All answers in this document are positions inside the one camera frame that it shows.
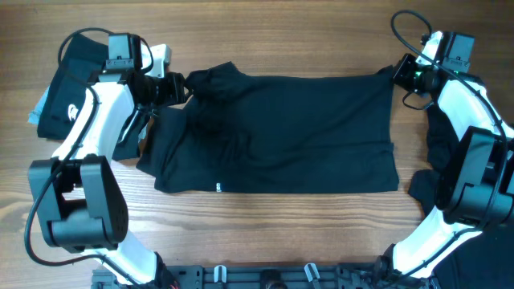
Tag black polo shirt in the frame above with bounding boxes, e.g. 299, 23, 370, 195
137, 63, 399, 193

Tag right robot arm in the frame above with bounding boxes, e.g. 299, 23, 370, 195
375, 31, 513, 286

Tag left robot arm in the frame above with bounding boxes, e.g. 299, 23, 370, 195
24, 32, 188, 288

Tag pile of black clothes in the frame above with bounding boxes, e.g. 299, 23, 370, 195
408, 107, 513, 289

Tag folded black shirt with logo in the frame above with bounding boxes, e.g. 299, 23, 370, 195
36, 32, 152, 162

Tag folded grey garment underneath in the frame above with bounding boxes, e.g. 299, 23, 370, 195
27, 87, 49, 125

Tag right black cable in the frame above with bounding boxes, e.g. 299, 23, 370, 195
390, 9, 511, 282

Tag black cable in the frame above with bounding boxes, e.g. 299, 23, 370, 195
390, 9, 511, 282
22, 26, 156, 287

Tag left black cable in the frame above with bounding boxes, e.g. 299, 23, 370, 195
22, 26, 156, 287

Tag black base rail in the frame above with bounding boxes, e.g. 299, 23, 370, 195
91, 263, 434, 289

